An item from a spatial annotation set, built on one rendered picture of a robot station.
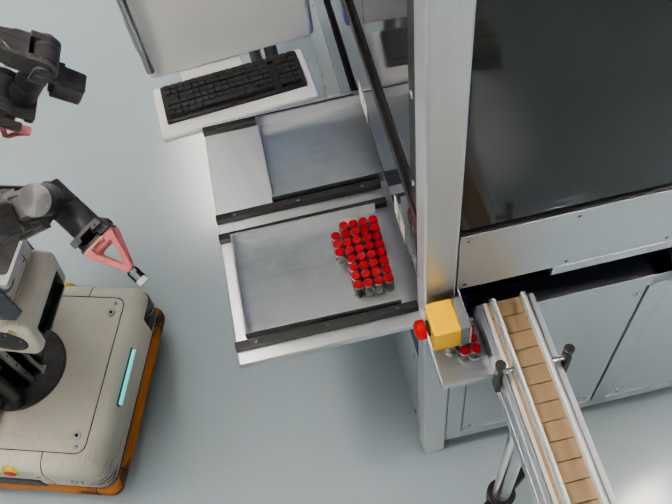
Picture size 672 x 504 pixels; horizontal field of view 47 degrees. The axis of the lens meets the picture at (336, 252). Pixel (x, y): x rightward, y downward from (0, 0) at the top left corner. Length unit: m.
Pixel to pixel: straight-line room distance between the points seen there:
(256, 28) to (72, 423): 1.26
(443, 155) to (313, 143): 0.82
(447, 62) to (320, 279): 0.81
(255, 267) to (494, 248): 0.58
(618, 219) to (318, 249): 0.66
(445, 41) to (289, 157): 0.98
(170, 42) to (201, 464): 1.29
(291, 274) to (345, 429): 0.89
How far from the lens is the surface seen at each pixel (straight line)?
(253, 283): 1.73
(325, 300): 1.68
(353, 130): 1.95
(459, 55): 1.02
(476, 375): 1.60
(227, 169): 1.93
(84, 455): 2.36
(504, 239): 1.42
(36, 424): 2.46
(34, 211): 1.36
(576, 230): 1.48
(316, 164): 1.89
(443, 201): 1.26
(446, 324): 1.48
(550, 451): 1.47
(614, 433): 2.55
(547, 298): 1.69
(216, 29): 2.23
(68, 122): 3.50
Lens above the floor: 2.35
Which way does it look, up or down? 58 degrees down
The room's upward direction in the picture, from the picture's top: 10 degrees counter-clockwise
